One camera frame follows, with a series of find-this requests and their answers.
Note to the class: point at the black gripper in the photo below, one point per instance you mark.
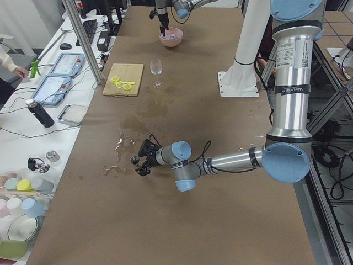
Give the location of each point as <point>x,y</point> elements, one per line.
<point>150,161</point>
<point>161,13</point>

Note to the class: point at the steel jigger measuring cup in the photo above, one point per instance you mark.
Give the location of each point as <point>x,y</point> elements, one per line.
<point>134,161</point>

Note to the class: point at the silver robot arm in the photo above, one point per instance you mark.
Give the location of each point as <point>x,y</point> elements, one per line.
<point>285,156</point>
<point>182,8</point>

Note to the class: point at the pink bowl of ice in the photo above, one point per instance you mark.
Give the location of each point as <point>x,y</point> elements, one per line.
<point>172,38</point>

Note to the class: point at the clear wine glass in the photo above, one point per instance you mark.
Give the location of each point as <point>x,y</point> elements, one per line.
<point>156,69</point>

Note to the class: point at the bamboo cutting board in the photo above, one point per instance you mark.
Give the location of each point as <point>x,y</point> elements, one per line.
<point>126,72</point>

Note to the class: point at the yellow lemon slice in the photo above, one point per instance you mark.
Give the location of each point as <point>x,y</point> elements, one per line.
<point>127,87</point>
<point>115,79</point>
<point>119,84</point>

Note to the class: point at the black keyboard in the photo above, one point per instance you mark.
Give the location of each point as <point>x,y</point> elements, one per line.
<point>90,27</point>

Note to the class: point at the white digital scale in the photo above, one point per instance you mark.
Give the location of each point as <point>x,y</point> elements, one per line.
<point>72,114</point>

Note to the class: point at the grey plastic cup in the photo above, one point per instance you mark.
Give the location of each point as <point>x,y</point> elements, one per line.
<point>43,186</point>

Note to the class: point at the upper blue teach pendant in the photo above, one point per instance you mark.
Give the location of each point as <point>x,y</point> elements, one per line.
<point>68,64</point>

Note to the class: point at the blue teach pendant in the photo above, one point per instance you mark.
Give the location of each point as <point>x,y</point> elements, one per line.
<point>68,64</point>
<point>52,90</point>

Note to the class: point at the black computer mouse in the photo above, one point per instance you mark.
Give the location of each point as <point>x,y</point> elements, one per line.
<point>65,46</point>

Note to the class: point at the black insulated bottle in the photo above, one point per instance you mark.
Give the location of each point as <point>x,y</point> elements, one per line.
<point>40,113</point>

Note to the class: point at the blue plastic cup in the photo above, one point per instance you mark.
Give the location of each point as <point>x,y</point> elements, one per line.
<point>32,208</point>

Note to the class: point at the lower blue teach pendant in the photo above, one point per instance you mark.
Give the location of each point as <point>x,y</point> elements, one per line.
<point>52,90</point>

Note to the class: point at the yellow plastic cup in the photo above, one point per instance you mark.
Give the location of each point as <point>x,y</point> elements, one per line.
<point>24,185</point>

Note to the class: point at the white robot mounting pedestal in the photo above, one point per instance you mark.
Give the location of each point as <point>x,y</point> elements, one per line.
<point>240,80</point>

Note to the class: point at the aluminium frame post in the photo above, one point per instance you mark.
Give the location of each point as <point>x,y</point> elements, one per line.
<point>78,28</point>

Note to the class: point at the green handled grabber tool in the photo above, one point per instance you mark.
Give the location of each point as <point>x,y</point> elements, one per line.
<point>35,64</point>

